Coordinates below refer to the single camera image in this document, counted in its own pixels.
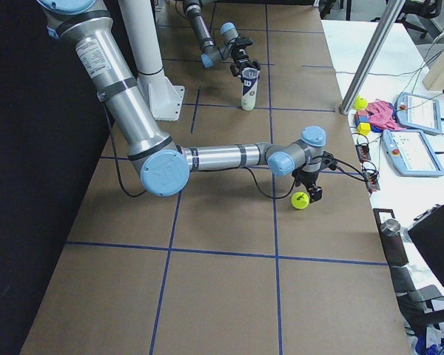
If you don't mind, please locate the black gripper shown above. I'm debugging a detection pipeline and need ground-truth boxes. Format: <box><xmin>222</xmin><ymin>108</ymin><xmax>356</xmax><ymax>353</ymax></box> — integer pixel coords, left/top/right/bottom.
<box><xmin>230</xmin><ymin>47</ymin><xmax>261</xmax><ymax>78</ymax></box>
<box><xmin>294</xmin><ymin>170</ymin><xmax>323</xmax><ymax>203</ymax></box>

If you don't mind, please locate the clear tennis ball can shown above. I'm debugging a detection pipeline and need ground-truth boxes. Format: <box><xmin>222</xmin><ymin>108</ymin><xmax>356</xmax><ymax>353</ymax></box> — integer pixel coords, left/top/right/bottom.
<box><xmin>241</xmin><ymin>68</ymin><xmax>259</xmax><ymax>111</ymax></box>

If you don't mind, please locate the tennis ball Wilson print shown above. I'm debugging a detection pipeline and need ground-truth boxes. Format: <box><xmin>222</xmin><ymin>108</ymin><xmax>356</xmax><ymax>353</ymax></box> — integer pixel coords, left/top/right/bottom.
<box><xmin>291</xmin><ymin>192</ymin><xmax>310</xmax><ymax>210</ymax></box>

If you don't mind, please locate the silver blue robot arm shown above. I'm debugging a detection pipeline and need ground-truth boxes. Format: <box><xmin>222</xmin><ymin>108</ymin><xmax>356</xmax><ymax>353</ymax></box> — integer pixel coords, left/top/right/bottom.
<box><xmin>183</xmin><ymin>0</ymin><xmax>260</xmax><ymax>80</ymax></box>
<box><xmin>41</xmin><ymin>1</ymin><xmax>326</xmax><ymax>202</ymax></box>

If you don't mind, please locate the lower black power strip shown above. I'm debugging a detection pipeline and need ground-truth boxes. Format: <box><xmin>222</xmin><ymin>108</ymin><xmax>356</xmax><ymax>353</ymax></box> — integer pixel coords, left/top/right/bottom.
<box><xmin>362</xmin><ymin>168</ymin><xmax>380</xmax><ymax>194</ymax></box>

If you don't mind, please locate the black power strip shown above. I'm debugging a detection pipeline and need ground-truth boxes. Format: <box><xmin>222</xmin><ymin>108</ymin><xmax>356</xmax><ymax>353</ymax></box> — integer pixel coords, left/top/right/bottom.
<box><xmin>355</xmin><ymin>143</ymin><xmax>371</xmax><ymax>162</ymax></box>
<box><xmin>362</xmin><ymin>168</ymin><xmax>380</xmax><ymax>194</ymax></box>

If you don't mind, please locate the upper black power strip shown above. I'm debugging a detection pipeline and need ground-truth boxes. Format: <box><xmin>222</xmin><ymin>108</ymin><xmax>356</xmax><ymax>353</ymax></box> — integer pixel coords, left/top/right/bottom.
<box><xmin>355</xmin><ymin>143</ymin><xmax>371</xmax><ymax>162</ymax></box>

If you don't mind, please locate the yellow cube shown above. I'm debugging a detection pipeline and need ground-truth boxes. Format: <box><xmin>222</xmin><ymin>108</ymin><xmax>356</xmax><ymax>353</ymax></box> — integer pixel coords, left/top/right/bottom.
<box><xmin>357</xmin><ymin>121</ymin><xmax>371</xmax><ymax>136</ymax></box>

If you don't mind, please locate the steel bottle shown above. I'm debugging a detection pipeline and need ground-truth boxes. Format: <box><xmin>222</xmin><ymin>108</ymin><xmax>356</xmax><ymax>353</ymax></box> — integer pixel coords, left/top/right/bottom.
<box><xmin>380</xmin><ymin>218</ymin><xmax>408</xmax><ymax>267</ymax></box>

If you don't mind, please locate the blue cube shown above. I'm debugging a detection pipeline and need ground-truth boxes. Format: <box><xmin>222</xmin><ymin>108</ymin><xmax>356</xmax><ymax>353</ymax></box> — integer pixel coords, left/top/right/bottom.
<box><xmin>370</xmin><ymin>124</ymin><xmax>382</xmax><ymax>133</ymax></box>

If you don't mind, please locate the lower teach pendant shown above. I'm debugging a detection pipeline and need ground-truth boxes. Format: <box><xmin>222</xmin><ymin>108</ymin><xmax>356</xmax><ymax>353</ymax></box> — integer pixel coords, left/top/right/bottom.
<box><xmin>382</xmin><ymin>129</ymin><xmax>444</xmax><ymax>178</ymax></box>

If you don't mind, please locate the teach pendant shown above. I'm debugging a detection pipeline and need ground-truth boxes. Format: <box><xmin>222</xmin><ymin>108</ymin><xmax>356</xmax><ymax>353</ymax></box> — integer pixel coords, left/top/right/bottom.
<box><xmin>382</xmin><ymin>129</ymin><xmax>444</xmax><ymax>178</ymax></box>
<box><xmin>394</xmin><ymin>92</ymin><xmax>442</xmax><ymax>135</ymax></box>

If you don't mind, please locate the pink cloth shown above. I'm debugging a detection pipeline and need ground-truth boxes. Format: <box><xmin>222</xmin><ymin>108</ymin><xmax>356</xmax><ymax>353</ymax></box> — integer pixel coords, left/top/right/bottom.
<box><xmin>366</xmin><ymin>100</ymin><xmax>403</xmax><ymax>131</ymax></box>

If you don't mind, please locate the upper teach pendant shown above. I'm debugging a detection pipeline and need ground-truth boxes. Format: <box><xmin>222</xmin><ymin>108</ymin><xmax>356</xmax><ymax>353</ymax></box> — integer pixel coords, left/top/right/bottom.
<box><xmin>394</xmin><ymin>92</ymin><xmax>442</xmax><ymax>135</ymax></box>

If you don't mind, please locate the black monitor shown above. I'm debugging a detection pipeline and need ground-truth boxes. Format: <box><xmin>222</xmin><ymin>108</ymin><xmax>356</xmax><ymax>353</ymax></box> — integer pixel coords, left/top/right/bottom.
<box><xmin>408</xmin><ymin>204</ymin><xmax>444</xmax><ymax>288</ymax></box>

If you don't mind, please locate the black office chair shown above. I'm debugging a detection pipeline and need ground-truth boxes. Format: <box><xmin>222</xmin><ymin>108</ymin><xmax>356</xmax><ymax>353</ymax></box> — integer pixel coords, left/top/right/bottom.
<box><xmin>396</xmin><ymin>0</ymin><xmax>443</xmax><ymax>39</ymax></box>

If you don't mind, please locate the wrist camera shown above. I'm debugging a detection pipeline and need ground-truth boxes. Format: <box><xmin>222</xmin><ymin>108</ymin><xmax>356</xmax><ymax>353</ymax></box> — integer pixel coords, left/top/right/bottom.
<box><xmin>232</xmin><ymin>36</ymin><xmax>253</xmax><ymax>50</ymax></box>

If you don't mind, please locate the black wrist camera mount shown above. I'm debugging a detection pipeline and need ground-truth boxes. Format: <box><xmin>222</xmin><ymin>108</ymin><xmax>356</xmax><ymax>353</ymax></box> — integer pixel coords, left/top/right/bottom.
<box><xmin>312</xmin><ymin>151</ymin><xmax>337</xmax><ymax>172</ymax></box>

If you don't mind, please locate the tennis ball beside post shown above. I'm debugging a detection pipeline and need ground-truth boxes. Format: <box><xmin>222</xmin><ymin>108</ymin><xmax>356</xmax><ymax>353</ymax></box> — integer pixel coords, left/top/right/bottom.
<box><xmin>353</xmin><ymin>95</ymin><xmax>369</xmax><ymax>110</ymax></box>

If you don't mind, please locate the white pedestal column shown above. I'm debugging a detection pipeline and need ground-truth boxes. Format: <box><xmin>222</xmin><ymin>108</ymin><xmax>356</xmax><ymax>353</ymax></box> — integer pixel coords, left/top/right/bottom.
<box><xmin>118</xmin><ymin>0</ymin><xmax>185</xmax><ymax>121</ymax></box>

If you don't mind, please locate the aluminium frame post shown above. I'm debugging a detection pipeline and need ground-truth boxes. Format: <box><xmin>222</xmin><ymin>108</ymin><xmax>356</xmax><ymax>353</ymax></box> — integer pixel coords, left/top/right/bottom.
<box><xmin>339</xmin><ymin>0</ymin><xmax>406</xmax><ymax>115</ymax></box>

